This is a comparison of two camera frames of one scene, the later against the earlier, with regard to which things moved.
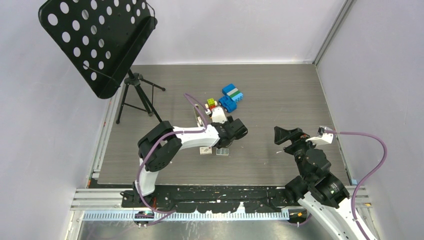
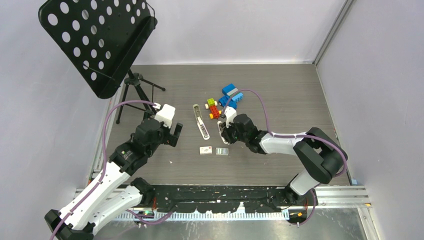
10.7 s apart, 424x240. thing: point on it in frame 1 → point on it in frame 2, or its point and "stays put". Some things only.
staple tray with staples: [224, 151] stays put
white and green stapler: [199, 117] stays put
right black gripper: [281, 134] → [226, 132]
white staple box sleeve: [205, 150] stays put
